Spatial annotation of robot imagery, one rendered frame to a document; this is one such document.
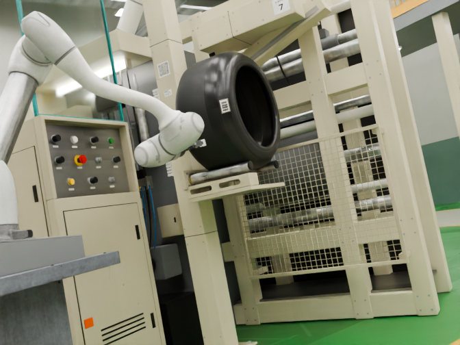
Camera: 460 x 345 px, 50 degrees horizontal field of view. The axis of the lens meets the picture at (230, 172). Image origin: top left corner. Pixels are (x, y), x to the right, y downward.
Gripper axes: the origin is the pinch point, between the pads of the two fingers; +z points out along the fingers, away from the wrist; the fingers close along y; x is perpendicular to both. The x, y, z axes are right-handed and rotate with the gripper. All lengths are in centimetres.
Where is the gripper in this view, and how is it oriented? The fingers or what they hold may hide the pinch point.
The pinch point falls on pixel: (200, 143)
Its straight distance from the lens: 218.7
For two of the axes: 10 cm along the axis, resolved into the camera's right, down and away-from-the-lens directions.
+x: 2.6, 9.7, 0.4
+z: 4.8, -1.6, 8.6
